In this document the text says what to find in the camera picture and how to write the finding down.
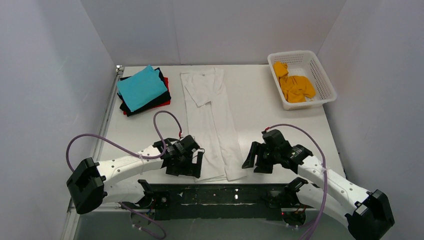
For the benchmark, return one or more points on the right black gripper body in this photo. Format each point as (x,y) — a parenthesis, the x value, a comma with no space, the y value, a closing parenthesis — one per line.
(262,159)

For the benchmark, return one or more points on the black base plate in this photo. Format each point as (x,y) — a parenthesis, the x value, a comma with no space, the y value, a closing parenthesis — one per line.
(218,200)

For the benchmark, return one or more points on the folded cyan t-shirt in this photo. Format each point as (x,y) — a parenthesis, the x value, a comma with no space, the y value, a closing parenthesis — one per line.
(141,88)

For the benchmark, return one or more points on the white plastic basket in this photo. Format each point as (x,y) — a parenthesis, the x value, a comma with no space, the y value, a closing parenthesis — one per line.
(304,63)

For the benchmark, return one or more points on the white t-shirt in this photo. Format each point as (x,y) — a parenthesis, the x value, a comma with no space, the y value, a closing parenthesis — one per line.
(211,122)

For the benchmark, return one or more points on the folded black t-shirt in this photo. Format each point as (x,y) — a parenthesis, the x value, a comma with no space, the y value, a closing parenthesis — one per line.
(145,90)

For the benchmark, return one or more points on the folded red t-shirt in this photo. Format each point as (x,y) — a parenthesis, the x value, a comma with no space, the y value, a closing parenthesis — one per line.
(162,100)

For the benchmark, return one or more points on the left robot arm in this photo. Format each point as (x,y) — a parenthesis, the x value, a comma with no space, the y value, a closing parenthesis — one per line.
(92,183)

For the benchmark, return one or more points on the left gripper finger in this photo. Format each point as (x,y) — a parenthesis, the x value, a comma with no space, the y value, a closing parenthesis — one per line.
(198,164)
(175,171)

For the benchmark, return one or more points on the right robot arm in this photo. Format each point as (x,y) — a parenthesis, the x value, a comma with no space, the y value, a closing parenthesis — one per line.
(366,214)

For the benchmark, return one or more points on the yellow t-shirt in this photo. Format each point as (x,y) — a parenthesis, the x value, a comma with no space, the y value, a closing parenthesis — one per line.
(295,88)

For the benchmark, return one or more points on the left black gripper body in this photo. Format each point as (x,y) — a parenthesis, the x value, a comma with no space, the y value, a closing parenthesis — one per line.
(185,168)

